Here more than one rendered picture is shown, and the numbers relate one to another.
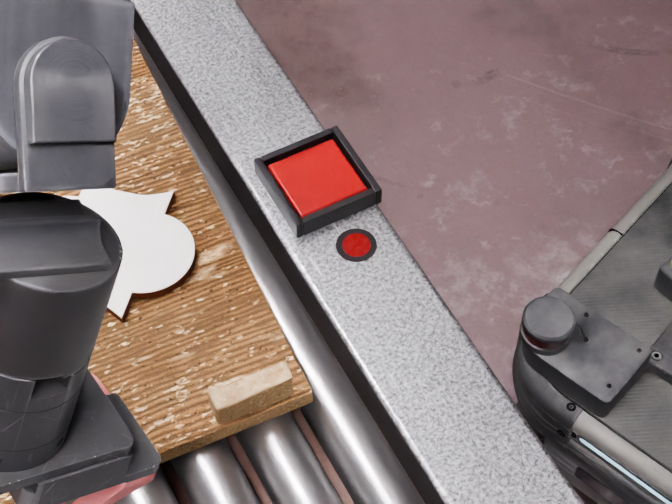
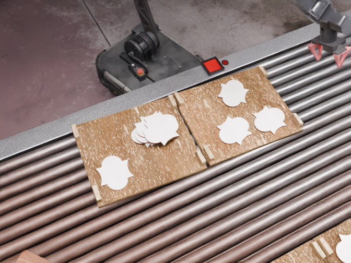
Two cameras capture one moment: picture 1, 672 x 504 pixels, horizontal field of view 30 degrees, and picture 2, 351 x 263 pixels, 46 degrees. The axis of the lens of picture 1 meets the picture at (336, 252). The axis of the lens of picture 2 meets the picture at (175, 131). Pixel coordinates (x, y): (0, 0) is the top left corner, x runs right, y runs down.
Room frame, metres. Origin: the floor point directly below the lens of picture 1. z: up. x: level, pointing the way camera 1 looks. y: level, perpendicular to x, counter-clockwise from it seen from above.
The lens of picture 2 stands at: (0.85, 1.21, 2.27)
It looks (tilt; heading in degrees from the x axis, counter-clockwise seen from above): 57 degrees down; 266
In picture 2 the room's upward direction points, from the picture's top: 5 degrees clockwise
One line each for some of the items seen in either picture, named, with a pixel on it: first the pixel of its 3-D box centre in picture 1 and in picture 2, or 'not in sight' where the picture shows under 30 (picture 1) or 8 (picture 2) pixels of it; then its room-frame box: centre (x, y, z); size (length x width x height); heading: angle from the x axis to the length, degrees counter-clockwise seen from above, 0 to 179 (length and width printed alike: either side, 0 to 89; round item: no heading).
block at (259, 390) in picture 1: (252, 393); (262, 71); (0.42, 0.06, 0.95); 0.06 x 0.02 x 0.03; 114
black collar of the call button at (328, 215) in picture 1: (317, 180); (212, 66); (0.62, 0.01, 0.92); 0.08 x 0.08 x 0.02; 28
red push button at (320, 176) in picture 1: (317, 181); (212, 66); (0.62, 0.01, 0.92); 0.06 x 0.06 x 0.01; 28
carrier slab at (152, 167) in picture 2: not in sight; (137, 147); (0.92, 0.43, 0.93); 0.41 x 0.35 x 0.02; 23
